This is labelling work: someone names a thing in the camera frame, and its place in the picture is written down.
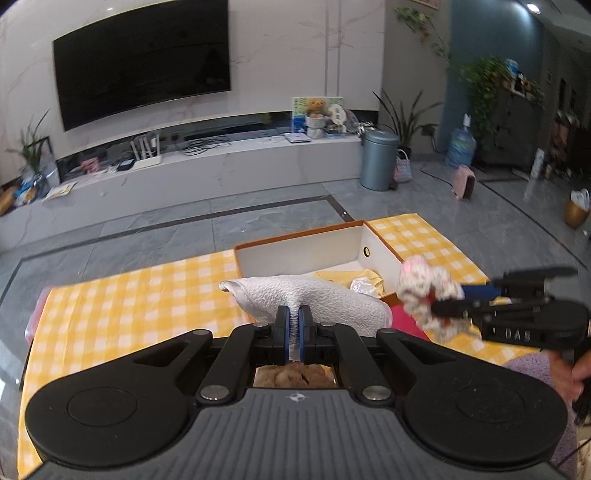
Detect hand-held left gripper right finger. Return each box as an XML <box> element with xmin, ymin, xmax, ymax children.
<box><xmin>298</xmin><ymin>305</ymin><xmax>460</xmax><ymax>404</ymax></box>

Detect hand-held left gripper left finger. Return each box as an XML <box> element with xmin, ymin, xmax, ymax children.
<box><xmin>131</xmin><ymin>305</ymin><xmax>293</xmax><ymax>404</ymax></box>

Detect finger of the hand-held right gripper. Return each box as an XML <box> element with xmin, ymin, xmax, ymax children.
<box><xmin>461</xmin><ymin>266</ymin><xmax>579</xmax><ymax>299</ymax></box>
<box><xmin>431</xmin><ymin>295</ymin><xmax>556</xmax><ymax>325</ymax></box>

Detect white textured towel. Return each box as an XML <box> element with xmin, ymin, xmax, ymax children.
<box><xmin>218</xmin><ymin>273</ymin><xmax>393</xmax><ymax>339</ymax></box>

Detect pink floral cloth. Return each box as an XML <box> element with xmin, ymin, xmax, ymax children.
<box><xmin>397</xmin><ymin>256</ymin><xmax>477</xmax><ymax>345</ymax></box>

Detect orange cardboard box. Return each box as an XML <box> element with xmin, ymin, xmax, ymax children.
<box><xmin>233</xmin><ymin>220</ymin><xmax>408</xmax><ymax>308</ymax></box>

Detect crinkled silver plastic bag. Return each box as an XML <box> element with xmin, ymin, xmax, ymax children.
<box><xmin>349</xmin><ymin>277</ymin><xmax>382</xmax><ymax>296</ymax></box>

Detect yellow cloth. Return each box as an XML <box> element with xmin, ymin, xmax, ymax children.
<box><xmin>314</xmin><ymin>267</ymin><xmax>385</xmax><ymax>299</ymax></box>

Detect person's right hand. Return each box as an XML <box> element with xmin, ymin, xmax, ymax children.
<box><xmin>549</xmin><ymin>347</ymin><xmax>591</xmax><ymax>403</ymax></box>

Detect purple fuzzy garment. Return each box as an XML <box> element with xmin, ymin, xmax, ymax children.
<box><xmin>501</xmin><ymin>347</ymin><xmax>591</xmax><ymax>480</ymax></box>

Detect brown plush towel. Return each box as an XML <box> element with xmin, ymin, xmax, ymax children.
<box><xmin>253</xmin><ymin>362</ymin><xmax>336</xmax><ymax>389</ymax></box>

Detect red square box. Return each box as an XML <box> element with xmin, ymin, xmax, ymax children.
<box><xmin>387</xmin><ymin>304</ymin><xmax>431</xmax><ymax>343</ymax></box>

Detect pink space heater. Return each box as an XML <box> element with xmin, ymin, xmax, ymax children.
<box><xmin>451</xmin><ymin>165</ymin><xmax>476</xmax><ymax>200</ymax></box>

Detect gold waste basket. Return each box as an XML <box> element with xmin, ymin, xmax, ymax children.
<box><xmin>564</xmin><ymin>188</ymin><xmax>591</xmax><ymax>230</ymax></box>

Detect blue water bottle with pump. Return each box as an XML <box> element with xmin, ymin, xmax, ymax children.
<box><xmin>445</xmin><ymin>113</ymin><xmax>478</xmax><ymax>168</ymax></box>

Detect pastel woven bag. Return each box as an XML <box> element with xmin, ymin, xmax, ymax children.
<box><xmin>393</xmin><ymin>148</ymin><xmax>412</xmax><ymax>184</ymax></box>

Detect yellow checked tablecloth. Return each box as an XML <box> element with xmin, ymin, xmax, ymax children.
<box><xmin>18</xmin><ymin>213</ymin><xmax>533</xmax><ymax>477</ymax></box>

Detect dark grey cabinet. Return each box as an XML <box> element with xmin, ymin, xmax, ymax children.
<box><xmin>479</xmin><ymin>85</ymin><xmax>556</xmax><ymax>170</ymax></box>

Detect grey blue trash can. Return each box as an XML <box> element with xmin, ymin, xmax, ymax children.
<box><xmin>359</xmin><ymin>128</ymin><xmax>400</xmax><ymax>192</ymax></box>

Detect white marble television console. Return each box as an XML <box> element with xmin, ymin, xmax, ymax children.
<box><xmin>0</xmin><ymin>121</ymin><xmax>366</xmax><ymax>252</ymax></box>

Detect long leaf potted plant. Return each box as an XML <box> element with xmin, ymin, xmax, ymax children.
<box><xmin>372</xmin><ymin>87</ymin><xmax>445</xmax><ymax>160</ymax></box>

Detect climbing green plant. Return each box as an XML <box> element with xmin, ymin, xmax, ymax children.
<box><xmin>459</xmin><ymin>55</ymin><xmax>546</xmax><ymax>154</ymax></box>

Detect white router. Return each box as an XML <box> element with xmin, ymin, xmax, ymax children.
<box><xmin>130</xmin><ymin>131</ymin><xmax>164</xmax><ymax>171</ymax></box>

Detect white round lattice ornament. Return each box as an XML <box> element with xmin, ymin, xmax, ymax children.
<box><xmin>328</xmin><ymin>103</ymin><xmax>347</xmax><ymax>135</ymax></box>

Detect brown teddy bear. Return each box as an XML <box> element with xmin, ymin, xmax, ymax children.
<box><xmin>305</xmin><ymin>97</ymin><xmax>330</xmax><ymax>138</ymax></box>

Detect green picture board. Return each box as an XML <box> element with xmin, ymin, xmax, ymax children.
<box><xmin>291</xmin><ymin>95</ymin><xmax>345</xmax><ymax>133</ymax></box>

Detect loose paper sheets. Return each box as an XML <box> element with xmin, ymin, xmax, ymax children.
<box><xmin>41</xmin><ymin>180</ymin><xmax>79</xmax><ymax>203</ymax></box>

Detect hanging vine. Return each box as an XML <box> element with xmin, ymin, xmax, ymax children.
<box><xmin>394</xmin><ymin>5</ymin><xmax>452</xmax><ymax>66</ymax></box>

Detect blue white snack packet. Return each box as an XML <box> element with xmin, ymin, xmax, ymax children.
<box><xmin>11</xmin><ymin>177</ymin><xmax>48</xmax><ymax>207</ymax></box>

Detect black curved television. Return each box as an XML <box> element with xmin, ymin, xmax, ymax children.
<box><xmin>52</xmin><ymin>0</ymin><xmax>232</xmax><ymax>133</ymax></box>

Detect green plant in glass vase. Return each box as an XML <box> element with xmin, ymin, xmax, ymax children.
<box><xmin>6</xmin><ymin>109</ymin><xmax>61</xmax><ymax>186</ymax></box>

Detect black cable bundle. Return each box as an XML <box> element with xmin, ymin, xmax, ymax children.
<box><xmin>182</xmin><ymin>136</ymin><xmax>232</xmax><ymax>156</ymax></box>

